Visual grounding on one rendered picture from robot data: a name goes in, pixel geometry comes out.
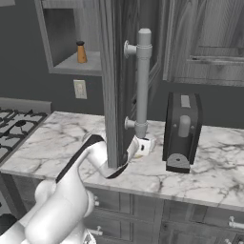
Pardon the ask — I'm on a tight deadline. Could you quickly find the grey wood cabinet door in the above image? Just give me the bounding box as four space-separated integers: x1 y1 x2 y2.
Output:
97 0 170 170

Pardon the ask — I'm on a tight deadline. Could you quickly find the orange shaker with black cap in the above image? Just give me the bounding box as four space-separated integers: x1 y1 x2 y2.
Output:
75 40 89 64

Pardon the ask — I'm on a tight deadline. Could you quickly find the closed grey cabinet door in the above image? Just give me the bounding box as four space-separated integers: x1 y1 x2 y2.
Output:
162 0 244 88

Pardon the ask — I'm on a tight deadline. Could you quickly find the grey drawer front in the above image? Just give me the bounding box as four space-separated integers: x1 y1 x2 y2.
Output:
159 221 244 244
83 215 133 244
86 186 133 217
161 199 244 231

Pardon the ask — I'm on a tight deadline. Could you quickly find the black gas hob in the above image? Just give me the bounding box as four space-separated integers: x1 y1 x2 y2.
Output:
0 106 50 164

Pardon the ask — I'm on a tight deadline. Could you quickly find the grey range hood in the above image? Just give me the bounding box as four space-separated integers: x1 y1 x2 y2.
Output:
0 0 16 8

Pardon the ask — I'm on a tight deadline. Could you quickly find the grey cylindrical door handle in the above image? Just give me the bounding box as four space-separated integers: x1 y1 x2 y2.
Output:
123 28 153 139

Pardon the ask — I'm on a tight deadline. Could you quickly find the white wall outlet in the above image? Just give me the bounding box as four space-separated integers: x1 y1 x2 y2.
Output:
72 79 89 100

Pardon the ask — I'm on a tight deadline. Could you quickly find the open grey wall cabinet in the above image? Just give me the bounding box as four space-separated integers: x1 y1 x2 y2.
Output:
33 0 104 77

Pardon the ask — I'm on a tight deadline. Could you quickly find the grey bar cabinet handle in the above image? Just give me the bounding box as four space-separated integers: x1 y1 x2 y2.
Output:
187 54 244 67

